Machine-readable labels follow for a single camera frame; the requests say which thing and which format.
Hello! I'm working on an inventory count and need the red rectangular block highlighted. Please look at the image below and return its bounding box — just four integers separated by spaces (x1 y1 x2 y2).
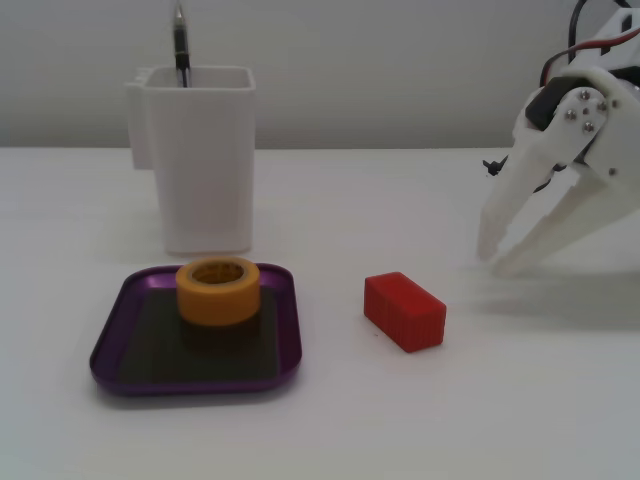
363 271 447 354

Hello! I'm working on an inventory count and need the black cable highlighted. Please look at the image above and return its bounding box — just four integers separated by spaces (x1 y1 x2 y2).
567 0 591 51

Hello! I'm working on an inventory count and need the black pen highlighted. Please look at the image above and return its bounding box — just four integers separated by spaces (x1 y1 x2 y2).
172 0 194 89

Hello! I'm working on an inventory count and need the white plastic pen holder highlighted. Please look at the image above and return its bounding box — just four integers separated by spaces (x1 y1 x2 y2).
124 65 257 256

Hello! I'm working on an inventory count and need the red cable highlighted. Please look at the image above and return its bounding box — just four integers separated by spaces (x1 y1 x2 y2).
541 27 640 86

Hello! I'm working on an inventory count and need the yellow tape roll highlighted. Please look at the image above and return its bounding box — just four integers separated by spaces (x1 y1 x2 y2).
175 257 262 328

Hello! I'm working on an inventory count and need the black zip tie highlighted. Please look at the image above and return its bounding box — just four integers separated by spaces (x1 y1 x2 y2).
482 155 510 178

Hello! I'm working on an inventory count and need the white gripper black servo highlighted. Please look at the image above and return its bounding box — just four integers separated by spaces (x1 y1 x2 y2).
476 64 640 277

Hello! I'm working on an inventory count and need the purple metal tray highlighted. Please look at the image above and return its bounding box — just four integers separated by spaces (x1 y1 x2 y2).
89 262 303 399

